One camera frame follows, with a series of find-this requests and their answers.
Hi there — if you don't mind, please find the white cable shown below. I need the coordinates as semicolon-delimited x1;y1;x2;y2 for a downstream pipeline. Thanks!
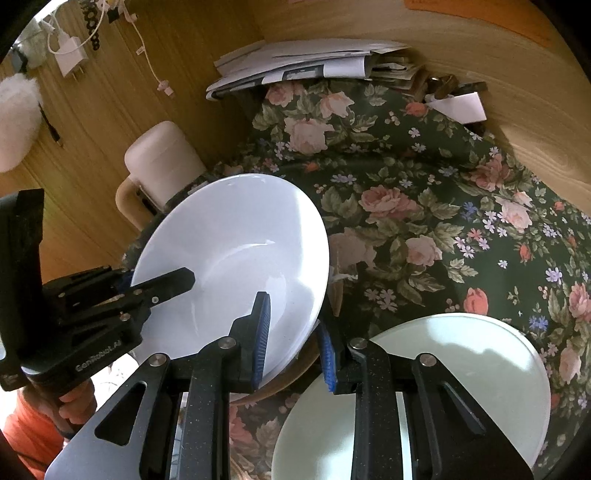
99;0;177;96

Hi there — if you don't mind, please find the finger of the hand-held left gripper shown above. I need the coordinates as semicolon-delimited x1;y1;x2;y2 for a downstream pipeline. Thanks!
115;267;195;319
111;268;137;296

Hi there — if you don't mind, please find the pale green plate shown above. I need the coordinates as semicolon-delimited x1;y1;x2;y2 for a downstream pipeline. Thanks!
271;313;551;480

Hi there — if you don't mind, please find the black cable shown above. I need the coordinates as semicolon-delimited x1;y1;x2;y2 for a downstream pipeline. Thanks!
39;104;64;148

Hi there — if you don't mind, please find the pale green cloth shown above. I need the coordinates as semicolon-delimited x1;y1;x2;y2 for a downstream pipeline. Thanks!
13;18;57;71

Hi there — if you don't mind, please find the white paper card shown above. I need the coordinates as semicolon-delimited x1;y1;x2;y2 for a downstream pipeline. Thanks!
425;91;485;125

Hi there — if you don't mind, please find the dark green floral cloth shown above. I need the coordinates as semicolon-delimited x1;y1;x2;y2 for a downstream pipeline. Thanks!
120;78;591;480

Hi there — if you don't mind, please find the white jug with beige handle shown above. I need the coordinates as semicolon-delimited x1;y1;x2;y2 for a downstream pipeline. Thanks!
115;121;208;229

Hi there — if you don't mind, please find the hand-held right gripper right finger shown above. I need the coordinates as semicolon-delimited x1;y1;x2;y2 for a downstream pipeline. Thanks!
316;320;534;480

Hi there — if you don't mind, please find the small brown object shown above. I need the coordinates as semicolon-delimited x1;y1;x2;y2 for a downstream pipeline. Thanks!
416;74;489;100

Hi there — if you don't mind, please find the person's left hand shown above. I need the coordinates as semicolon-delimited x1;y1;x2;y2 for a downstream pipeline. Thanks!
21;375;98;435

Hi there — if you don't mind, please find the large white plate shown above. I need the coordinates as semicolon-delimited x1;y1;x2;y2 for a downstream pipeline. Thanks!
130;173;331;377

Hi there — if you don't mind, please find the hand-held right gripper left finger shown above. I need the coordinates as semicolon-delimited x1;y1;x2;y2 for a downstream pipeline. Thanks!
44;291;272;480

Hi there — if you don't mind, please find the black beaded chain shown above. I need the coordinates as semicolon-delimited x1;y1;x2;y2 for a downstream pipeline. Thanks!
78;0;103;51

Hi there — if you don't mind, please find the white power adapter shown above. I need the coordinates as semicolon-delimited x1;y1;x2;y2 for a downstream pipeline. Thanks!
48;37;88;78

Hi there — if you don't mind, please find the white fluffy ball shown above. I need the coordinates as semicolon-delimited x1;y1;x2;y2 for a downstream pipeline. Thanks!
0;74;42;174

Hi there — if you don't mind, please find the stack of papers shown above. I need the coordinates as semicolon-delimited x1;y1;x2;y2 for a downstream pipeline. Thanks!
205;39;426;100

